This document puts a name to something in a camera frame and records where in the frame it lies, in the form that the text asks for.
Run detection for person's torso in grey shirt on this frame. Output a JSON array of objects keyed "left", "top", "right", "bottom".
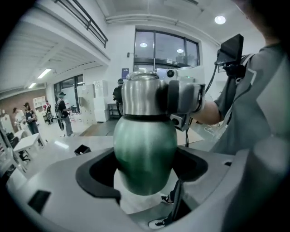
[{"left": 209, "top": 42, "right": 290, "bottom": 157}]

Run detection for person's right shoe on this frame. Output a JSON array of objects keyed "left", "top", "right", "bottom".
[{"left": 160, "top": 194, "right": 175, "bottom": 206}]

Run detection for person's shoe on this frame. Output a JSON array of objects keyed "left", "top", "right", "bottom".
[
  {"left": 148, "top": 216, "right": 170, "bottom": 230},
  {"left": 160, "top": 194, "right": 175, "bottom": 206}
]

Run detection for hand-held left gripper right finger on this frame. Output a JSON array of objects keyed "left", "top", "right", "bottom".
[{"left": 169, "top": 145, "right": 237, "bottom": 230}]

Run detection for steel thermos bottle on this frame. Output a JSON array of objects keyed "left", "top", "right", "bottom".
[{"left": 112, "top": 114, "right": 179, "bottom": 196}]

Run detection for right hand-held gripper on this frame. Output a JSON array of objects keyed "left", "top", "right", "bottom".
[{"left": 166, "top": 65, "right": 206, "bottom": 133}]

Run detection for black square pen holder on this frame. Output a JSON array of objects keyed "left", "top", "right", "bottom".
[{"left": 74, "top": 144, "right": 92, "bottom": 156}]

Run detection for thick black cable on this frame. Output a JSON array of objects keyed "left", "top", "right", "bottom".
[{"left": 204, "top": 63, "right": 219, "bottom": 96}]

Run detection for person's head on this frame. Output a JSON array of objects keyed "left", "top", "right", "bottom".
[{"left": 233, "top": 0, "right": 290, "bottom": 47}]

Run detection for small white table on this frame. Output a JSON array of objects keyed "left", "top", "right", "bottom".
[{"left": 12, "top": 132, "right": 45, "bottom": 173}]

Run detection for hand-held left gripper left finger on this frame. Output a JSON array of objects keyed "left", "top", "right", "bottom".
[{"left": 6, "top": 147, "right": 146, "bottom": 232}]

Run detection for person's left shoe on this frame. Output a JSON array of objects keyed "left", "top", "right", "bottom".
[{"left": 148, "top": 216, "right": 170, "bottom": 230}]

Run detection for black mezzanine railing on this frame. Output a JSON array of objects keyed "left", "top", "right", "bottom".
[{"left": 53, "top": 0, "right": 109, "bottom": 48}]

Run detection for white lockers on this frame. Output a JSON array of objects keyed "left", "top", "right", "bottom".
[{"left": 76, "top": 79, "right": 110, "bottom": 125}]

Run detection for large dark window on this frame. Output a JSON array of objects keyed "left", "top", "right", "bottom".
[{"left": 133, "top": 29, "right": 201, "bottom": 73}]

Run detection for person's right forearm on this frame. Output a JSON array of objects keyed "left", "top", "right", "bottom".
[{"left": 193, "top": 100, "right": 224, "bottom": 125}]

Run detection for silver bottle lid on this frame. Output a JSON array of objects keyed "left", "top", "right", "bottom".
[{"left": 121, "top": 70, "right": 170, "bottom": 117}]

